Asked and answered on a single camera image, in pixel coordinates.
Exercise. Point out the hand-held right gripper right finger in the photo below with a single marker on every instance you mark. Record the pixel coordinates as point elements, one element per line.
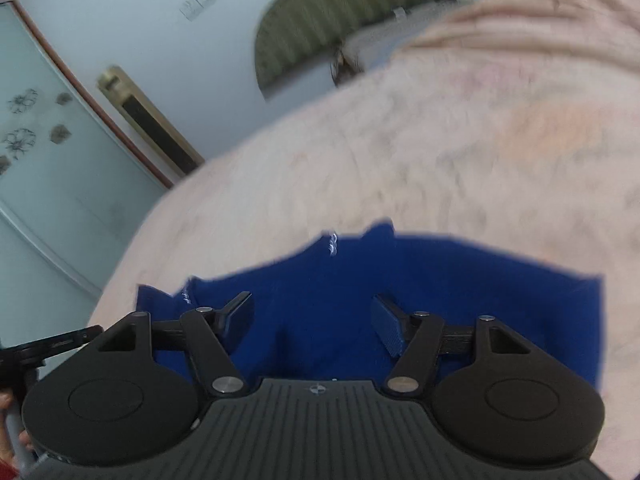
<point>387,325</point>

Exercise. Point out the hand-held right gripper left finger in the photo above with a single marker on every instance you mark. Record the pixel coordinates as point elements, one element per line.
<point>240,311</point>

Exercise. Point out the blue knit garment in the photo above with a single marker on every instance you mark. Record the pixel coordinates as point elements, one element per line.
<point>325,285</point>

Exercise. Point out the person's left hand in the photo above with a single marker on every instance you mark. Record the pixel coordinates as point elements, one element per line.
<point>6,401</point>

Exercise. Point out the red cloth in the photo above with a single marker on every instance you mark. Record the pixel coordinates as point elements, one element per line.
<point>7,467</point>

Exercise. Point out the frosted glass sliding door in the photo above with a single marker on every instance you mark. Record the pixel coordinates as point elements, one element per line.
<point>50,185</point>

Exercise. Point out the pink bed blanket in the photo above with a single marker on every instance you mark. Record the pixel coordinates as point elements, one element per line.
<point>450,135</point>

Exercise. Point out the gold and black tower appliance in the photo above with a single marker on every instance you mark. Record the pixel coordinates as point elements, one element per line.
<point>150,120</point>

